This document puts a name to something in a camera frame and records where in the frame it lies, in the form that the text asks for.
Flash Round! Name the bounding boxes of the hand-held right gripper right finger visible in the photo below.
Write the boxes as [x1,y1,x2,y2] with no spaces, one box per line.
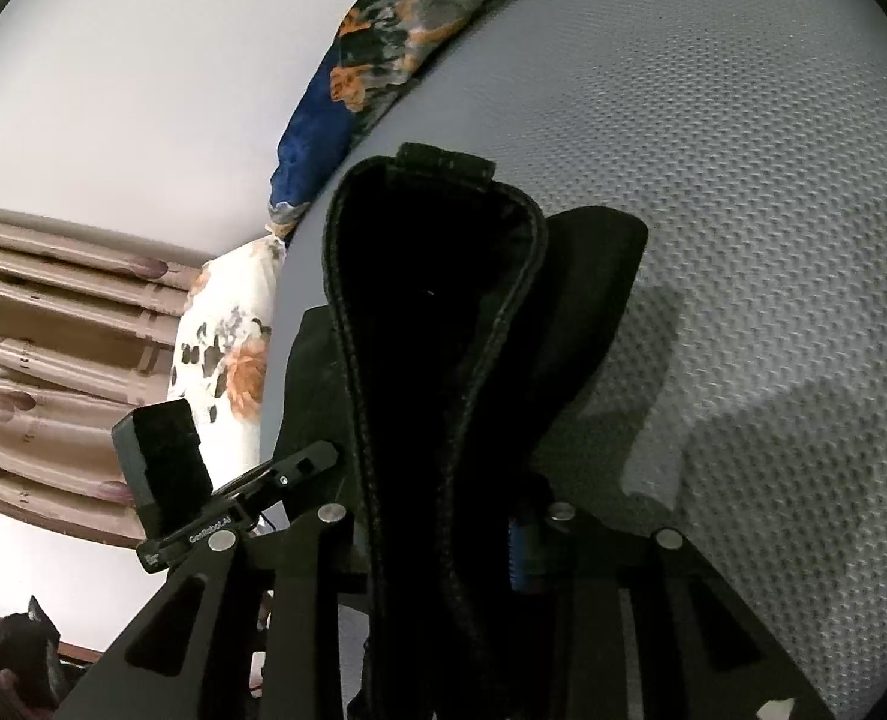
[507,502,838,720]

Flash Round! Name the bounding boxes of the blue floral blanket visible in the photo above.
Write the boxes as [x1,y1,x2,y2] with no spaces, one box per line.
[267,0,602,237]

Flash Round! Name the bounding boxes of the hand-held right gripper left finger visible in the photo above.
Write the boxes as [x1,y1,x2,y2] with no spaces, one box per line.
[53,502,373,720]

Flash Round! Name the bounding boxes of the white floral pillow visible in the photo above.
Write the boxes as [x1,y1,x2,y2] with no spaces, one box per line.
[166,234,288,533]

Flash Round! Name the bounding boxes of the beige pleated curtain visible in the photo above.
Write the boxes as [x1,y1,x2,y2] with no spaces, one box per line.
[0,202,208,545]

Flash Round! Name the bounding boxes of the grey mesh mattress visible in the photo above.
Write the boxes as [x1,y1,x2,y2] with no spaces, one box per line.
[259,0,887,720]

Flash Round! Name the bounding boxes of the black pants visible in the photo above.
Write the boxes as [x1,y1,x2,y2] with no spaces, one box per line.
[274,141,650,720]

